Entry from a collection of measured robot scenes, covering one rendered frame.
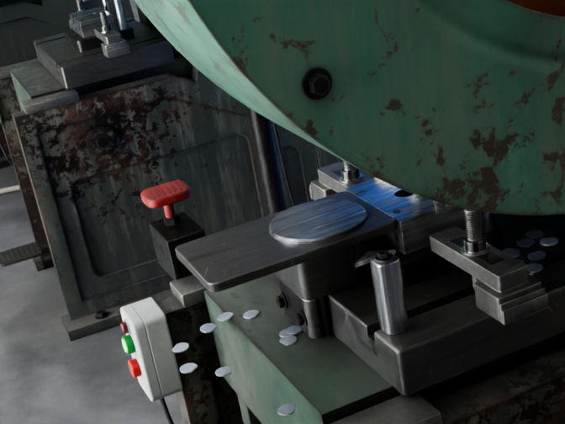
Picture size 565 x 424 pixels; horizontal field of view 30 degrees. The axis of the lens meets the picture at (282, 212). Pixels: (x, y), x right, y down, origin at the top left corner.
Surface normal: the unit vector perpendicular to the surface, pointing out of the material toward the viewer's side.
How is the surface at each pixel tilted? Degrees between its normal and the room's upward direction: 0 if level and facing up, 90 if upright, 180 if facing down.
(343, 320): 90
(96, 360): 0
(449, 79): 90
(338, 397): 0
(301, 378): 0
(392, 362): 90
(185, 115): 90
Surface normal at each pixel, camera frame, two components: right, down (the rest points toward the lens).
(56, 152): 0.37, 0.30
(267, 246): -0.17, -0.91
